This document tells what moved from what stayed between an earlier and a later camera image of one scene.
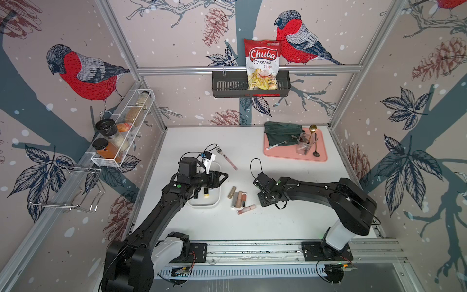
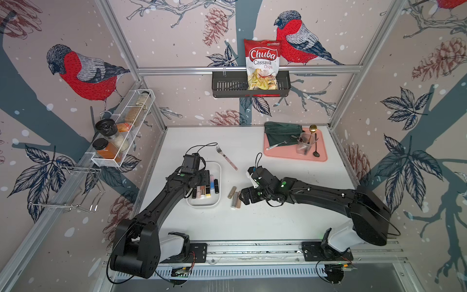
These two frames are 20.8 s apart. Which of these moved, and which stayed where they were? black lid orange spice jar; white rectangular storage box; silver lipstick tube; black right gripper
Moved: black right gripper
Stayed: silver lipstick tube; black lid orange spice jar; white rectangular storage box
